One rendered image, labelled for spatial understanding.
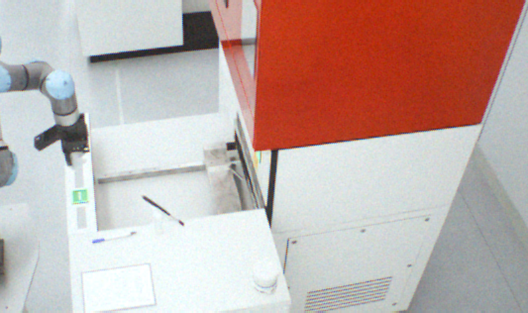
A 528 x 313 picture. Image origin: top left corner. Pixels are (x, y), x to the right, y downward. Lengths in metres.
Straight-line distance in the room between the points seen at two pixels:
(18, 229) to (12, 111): 1.77
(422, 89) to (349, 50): 0.30
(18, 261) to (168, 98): 1.94
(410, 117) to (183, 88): 2.21
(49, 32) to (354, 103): 3.04
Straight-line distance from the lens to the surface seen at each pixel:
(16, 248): 2.29
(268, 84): 1.75
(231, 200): 2.24
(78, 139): 1.97
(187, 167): 2.39
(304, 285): 2.57
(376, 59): 1.81
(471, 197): 3.65
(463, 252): 3.40
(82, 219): 2.14
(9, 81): 1.84
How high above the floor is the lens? 2.61
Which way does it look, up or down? 47 degrees down
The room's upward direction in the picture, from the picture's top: 4 degrees clockwise
